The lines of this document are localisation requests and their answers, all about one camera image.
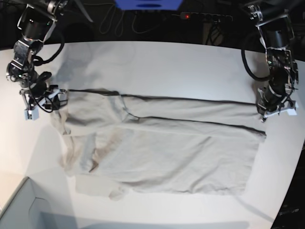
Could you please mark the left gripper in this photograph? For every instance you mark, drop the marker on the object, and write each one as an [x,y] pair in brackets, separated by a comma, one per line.
[270,103]

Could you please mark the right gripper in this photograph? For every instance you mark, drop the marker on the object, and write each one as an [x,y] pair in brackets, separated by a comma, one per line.
[40,96]

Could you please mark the beige t-shirt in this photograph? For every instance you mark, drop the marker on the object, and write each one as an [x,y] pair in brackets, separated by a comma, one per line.
[117,143]

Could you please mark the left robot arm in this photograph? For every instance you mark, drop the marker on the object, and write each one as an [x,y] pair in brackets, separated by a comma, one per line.
[272,20]

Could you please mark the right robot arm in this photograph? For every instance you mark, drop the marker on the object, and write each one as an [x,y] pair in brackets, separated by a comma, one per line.
[37,23]

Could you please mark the blue box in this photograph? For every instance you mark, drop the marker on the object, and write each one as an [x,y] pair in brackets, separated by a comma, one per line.
[148,4]

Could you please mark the black power strip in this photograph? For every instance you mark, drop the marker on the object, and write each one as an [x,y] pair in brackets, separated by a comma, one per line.
[204,17]

